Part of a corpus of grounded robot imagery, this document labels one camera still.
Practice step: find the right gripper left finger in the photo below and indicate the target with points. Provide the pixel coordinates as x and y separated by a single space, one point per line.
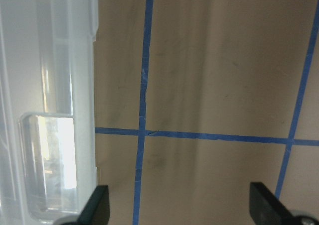
95 212

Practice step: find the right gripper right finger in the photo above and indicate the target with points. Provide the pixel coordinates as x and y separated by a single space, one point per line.
266 209

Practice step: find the clear plastic box lid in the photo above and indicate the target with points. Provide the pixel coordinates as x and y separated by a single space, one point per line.
47 155

